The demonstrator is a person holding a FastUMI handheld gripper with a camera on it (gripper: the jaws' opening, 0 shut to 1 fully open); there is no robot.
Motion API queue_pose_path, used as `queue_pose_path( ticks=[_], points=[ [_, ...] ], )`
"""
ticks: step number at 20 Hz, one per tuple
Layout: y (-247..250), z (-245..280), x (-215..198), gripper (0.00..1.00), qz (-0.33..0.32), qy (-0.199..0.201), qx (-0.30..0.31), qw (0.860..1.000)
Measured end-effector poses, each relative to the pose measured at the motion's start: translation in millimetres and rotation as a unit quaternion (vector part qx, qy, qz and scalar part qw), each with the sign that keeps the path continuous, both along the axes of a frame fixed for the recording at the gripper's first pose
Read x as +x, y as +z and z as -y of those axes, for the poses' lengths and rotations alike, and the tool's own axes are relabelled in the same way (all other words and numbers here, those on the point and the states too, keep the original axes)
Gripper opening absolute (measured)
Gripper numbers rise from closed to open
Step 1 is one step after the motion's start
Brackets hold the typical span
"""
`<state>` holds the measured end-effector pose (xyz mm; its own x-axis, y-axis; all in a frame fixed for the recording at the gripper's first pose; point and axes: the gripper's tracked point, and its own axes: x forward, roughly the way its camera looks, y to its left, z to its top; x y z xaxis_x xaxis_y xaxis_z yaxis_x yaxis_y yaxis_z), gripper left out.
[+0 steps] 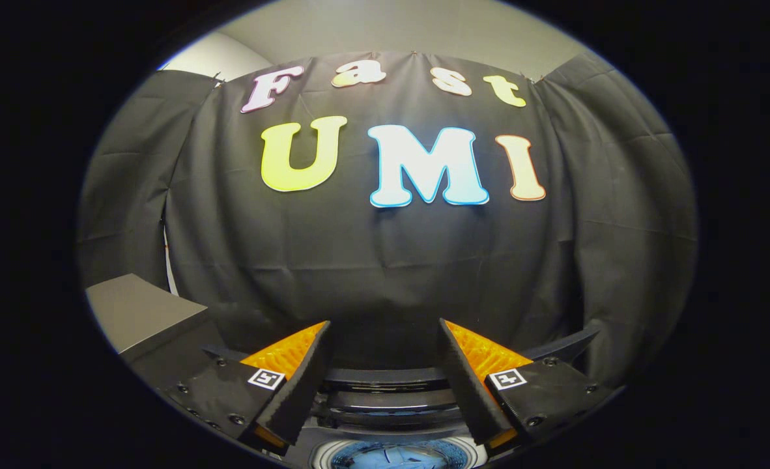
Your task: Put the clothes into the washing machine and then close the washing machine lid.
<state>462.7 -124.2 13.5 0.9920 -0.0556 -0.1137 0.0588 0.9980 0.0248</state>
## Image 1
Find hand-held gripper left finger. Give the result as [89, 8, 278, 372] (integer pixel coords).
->
[165, 320, 334, 457]

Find black backdrop cloth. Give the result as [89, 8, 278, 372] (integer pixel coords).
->
[78, 51, 698, 391]

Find light blue polo shirt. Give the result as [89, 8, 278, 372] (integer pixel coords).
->
[333, 443, 452, 469]

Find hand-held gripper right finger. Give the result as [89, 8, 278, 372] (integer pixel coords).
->
[438, 318, 614, 457]

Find dark washing machine lid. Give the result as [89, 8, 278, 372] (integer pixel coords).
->
[203, 326, 601, 432]

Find grey cabinet with black top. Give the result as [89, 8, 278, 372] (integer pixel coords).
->
[85, 274, 231, 391]

